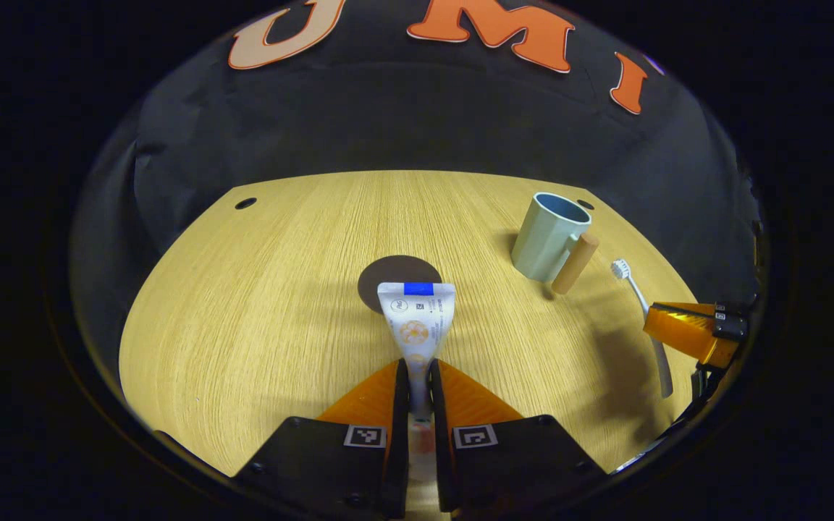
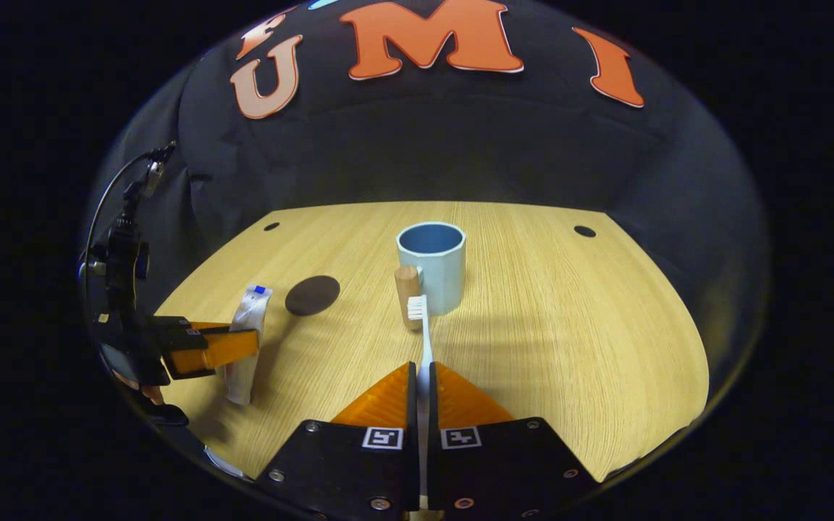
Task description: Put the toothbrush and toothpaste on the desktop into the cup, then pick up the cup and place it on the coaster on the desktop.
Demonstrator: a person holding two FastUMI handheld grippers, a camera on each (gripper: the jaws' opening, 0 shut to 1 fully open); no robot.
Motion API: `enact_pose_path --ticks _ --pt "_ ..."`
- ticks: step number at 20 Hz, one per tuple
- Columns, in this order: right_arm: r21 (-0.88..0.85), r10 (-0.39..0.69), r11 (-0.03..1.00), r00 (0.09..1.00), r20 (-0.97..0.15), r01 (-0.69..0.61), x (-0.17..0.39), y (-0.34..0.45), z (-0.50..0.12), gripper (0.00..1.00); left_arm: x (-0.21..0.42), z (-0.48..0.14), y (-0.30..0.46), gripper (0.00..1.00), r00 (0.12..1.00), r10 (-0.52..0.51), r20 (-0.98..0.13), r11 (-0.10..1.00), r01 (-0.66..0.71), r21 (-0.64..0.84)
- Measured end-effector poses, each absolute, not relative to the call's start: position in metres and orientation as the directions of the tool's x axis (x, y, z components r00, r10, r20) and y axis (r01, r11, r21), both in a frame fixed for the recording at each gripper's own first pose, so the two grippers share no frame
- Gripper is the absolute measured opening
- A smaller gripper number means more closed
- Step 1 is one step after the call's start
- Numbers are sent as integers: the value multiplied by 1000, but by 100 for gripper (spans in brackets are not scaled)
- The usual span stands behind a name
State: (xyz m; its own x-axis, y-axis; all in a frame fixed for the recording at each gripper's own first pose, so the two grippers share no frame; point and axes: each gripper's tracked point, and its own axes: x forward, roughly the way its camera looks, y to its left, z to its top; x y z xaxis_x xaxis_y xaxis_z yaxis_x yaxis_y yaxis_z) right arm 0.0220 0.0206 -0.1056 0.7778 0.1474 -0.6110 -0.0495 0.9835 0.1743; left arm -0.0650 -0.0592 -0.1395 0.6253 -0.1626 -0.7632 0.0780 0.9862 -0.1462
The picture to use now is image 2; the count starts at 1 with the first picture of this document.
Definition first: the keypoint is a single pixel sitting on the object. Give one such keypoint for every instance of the dark brown round coaster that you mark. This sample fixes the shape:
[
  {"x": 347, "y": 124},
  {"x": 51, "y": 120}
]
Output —
[{"x": 312, "y": 295}]

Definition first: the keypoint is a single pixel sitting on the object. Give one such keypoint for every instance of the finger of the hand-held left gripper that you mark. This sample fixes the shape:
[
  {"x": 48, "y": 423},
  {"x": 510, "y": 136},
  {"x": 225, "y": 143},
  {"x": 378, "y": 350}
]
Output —
[
  {"x": 221, "y": 349},
  {"x": 174, "y": 325}
]

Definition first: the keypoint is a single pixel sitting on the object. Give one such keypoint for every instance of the white toothpaste tube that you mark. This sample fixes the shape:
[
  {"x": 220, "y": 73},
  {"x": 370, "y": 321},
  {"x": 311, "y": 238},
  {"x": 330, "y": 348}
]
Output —
[{"x": 252, "y": 307}]

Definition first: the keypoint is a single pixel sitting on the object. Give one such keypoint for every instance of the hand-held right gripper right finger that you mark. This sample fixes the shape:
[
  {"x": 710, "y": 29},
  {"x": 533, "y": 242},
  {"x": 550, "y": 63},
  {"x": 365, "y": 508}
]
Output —
[{"x": 434, "y": 463}]

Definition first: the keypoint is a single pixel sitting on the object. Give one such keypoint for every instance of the wooden desktop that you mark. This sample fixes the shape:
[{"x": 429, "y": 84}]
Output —
[{"x": 569, "y": 347}]

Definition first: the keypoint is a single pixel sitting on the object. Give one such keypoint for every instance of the black backdrop cloth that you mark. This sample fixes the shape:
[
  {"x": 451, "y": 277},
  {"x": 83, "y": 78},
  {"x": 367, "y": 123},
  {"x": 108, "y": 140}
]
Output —
[{"x": 460, "y": 145}]

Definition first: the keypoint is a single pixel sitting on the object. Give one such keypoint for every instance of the light blue cup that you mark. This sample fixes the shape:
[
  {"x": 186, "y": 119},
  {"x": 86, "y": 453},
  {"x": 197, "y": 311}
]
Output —
[{"x": 442, "y": 282}]

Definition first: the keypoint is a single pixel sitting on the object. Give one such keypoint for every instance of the white toothbrush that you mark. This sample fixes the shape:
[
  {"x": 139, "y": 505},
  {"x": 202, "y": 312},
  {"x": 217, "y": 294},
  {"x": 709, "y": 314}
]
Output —
[{"x": 426, "y": 347}]

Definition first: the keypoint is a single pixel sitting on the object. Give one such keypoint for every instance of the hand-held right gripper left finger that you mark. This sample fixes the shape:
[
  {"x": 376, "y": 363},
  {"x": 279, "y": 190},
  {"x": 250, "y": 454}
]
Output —
[{"x": 411, "y": 463}]

